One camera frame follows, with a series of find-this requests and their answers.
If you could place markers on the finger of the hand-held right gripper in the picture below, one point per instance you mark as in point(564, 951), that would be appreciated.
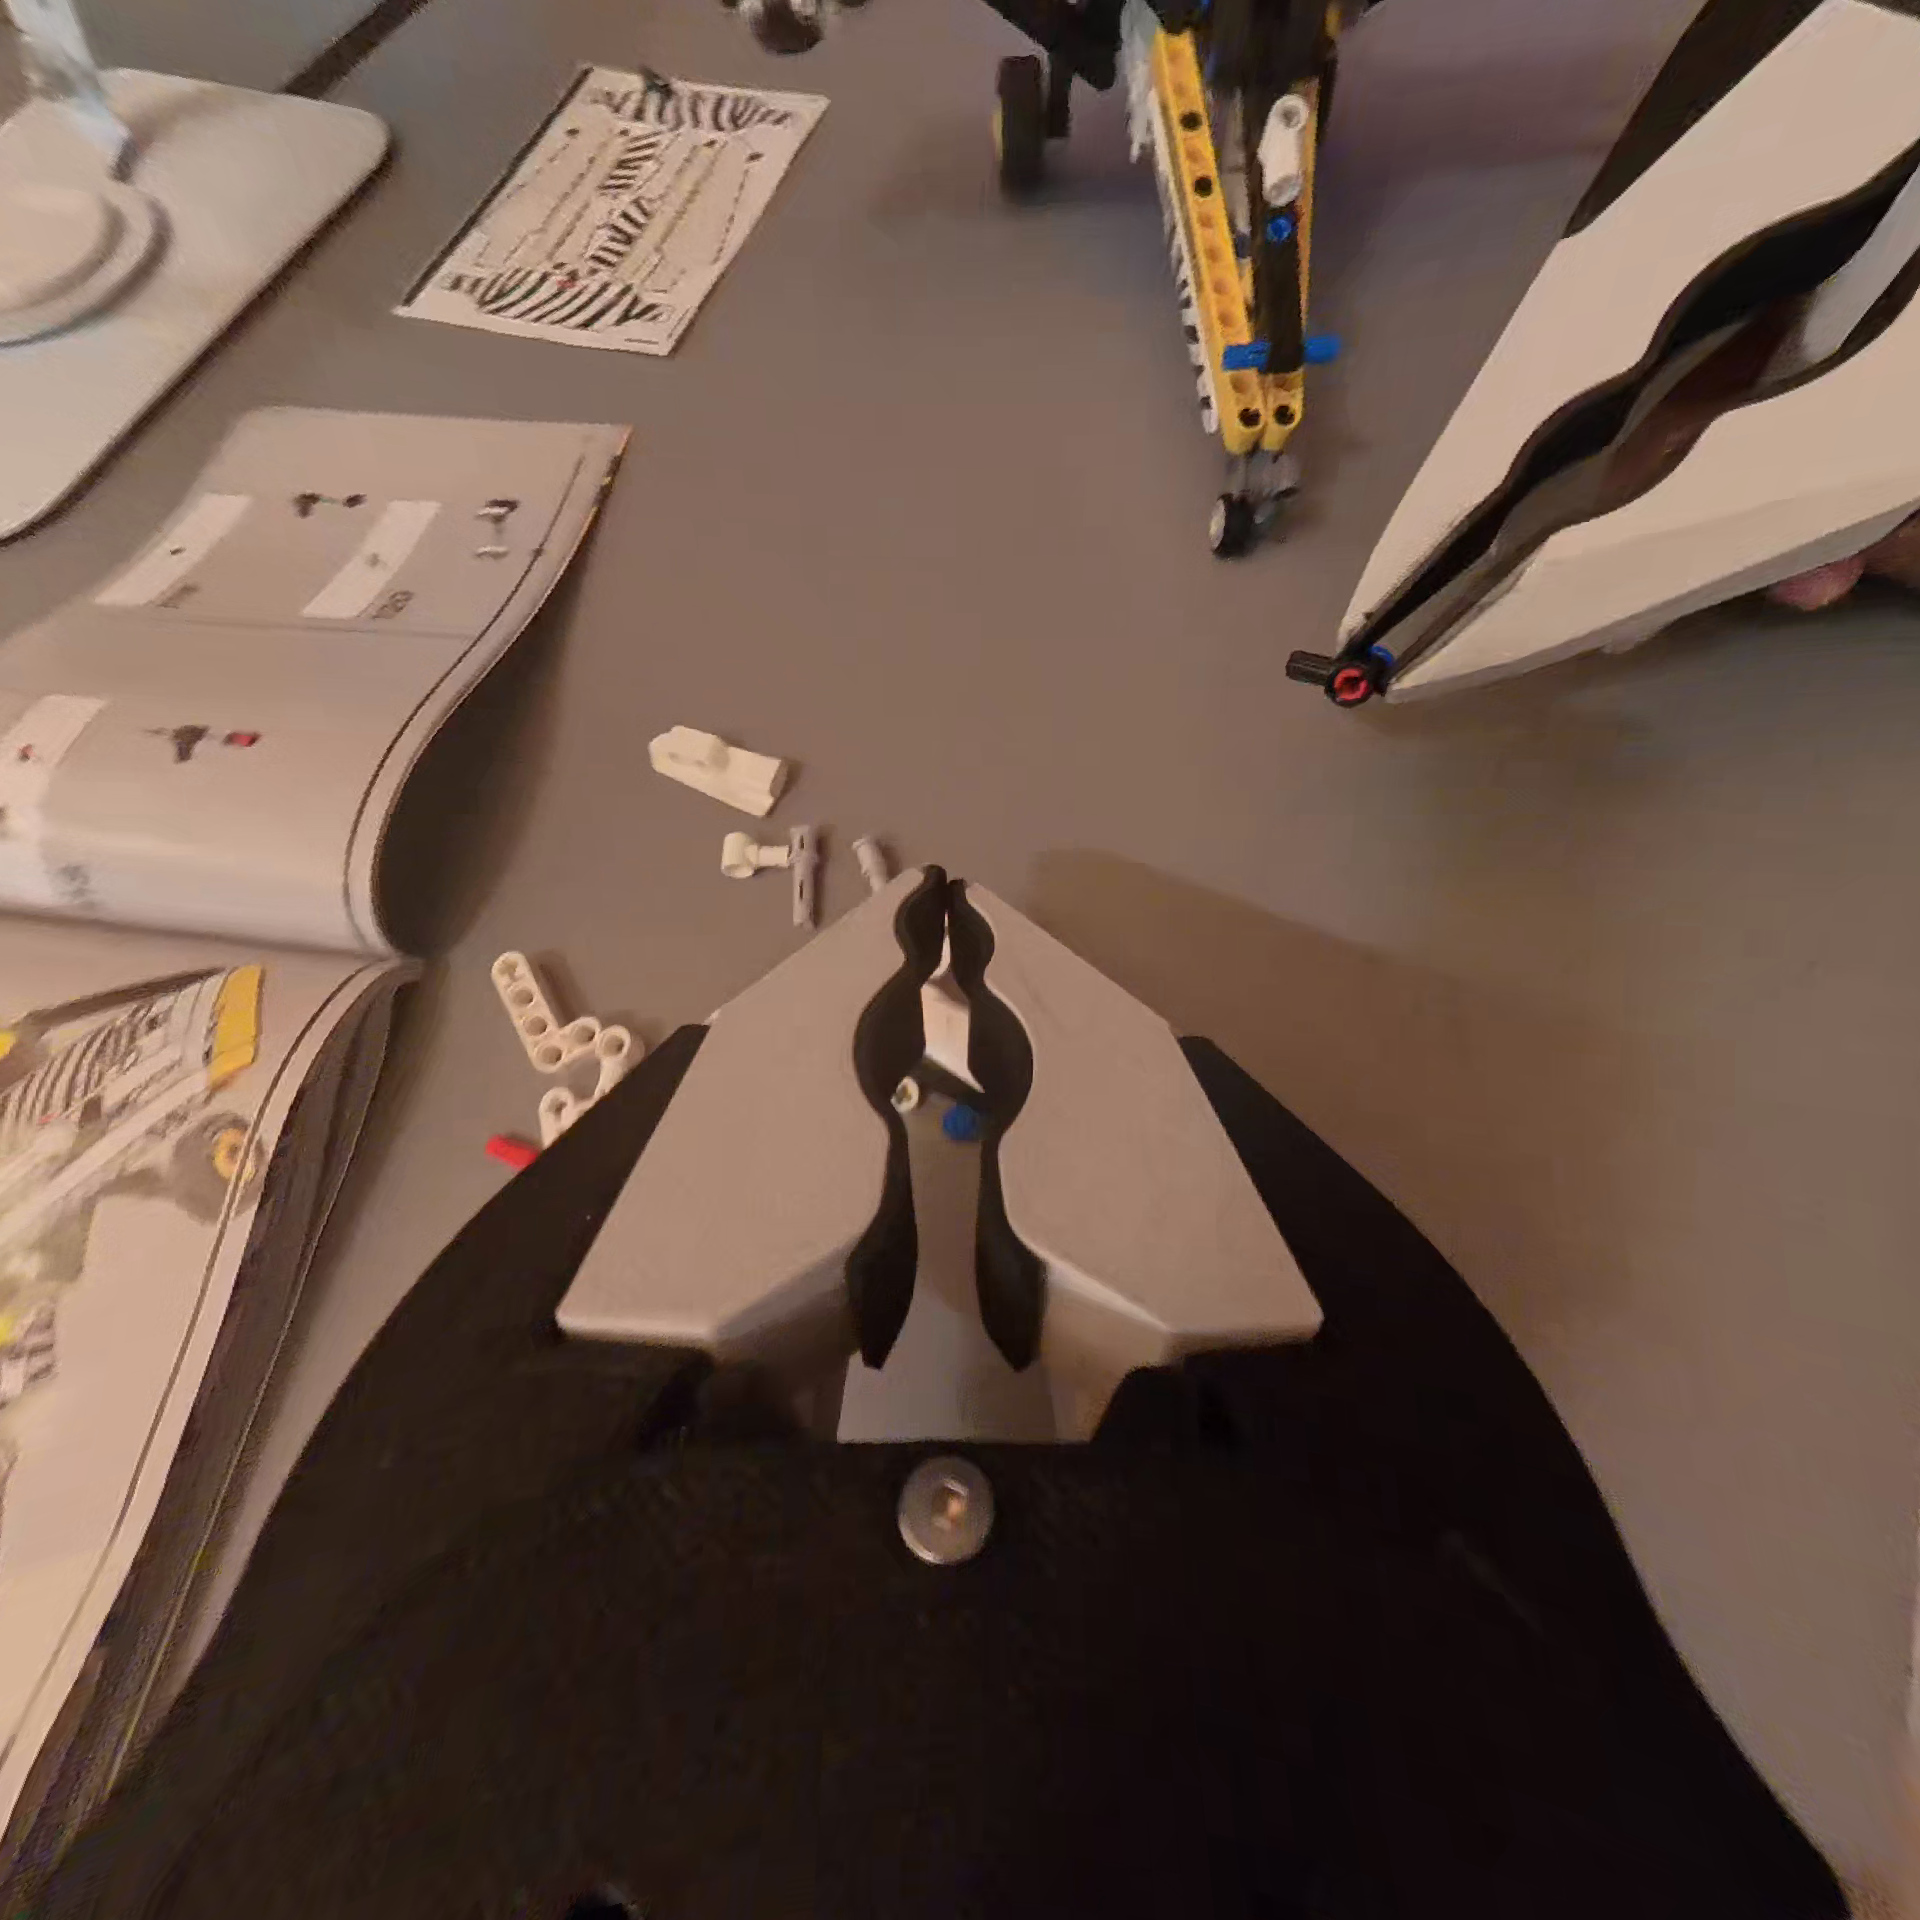
point(1724, 494)
point(1652, 224)

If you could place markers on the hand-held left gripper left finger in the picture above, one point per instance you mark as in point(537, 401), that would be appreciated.
point(734, 1185)

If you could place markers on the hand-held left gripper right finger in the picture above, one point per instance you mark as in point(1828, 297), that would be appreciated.
point(1155, 1185)

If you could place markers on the small white lego connector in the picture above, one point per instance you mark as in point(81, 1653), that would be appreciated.
point(946, 1037)

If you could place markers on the pile of lego pieces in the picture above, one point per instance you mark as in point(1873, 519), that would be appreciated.
point(721, 764)

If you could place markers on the black lego pin red end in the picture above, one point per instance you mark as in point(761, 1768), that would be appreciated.
point(1337, 678)

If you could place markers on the yellow black lego model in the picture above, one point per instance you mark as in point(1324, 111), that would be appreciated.
point(1214, 271)

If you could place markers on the open lego instruction booklet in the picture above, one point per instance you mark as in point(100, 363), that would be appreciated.
point(300, 629)

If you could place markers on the black lego wheel part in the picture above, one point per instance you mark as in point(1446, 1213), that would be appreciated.
point(781, 24)

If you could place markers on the person's right hand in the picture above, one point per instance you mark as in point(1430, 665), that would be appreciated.
point(1876, 579)

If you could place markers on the zebra striped sticker sheet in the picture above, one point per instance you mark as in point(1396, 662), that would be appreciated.
point(601, 212)

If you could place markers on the silver monitor stand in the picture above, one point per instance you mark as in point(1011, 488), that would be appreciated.
point(225, 224)

